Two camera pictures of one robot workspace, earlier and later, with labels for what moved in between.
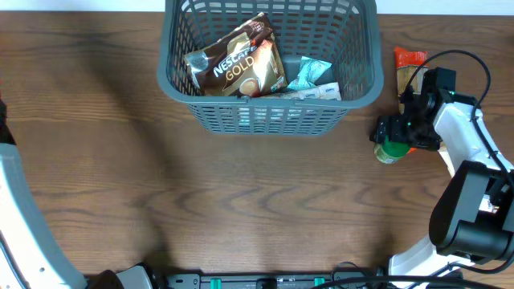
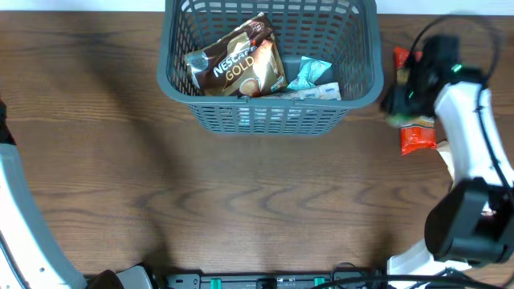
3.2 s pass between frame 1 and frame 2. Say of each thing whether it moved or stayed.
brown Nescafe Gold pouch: stayed
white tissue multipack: stayed
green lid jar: moved
